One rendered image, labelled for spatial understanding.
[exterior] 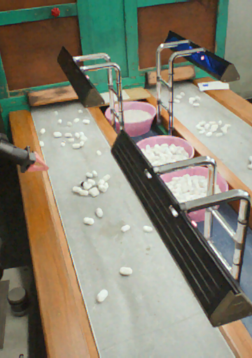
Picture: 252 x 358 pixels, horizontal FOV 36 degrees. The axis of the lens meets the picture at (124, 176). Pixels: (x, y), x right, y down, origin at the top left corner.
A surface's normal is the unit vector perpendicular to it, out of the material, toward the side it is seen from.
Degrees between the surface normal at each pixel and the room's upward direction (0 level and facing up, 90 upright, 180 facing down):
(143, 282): 0
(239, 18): 90
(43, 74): 90
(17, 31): 90
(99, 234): 0
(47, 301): 0
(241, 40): 90
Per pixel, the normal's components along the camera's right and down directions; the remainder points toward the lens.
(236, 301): 0.30, 0.51
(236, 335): -0.07, -0.83
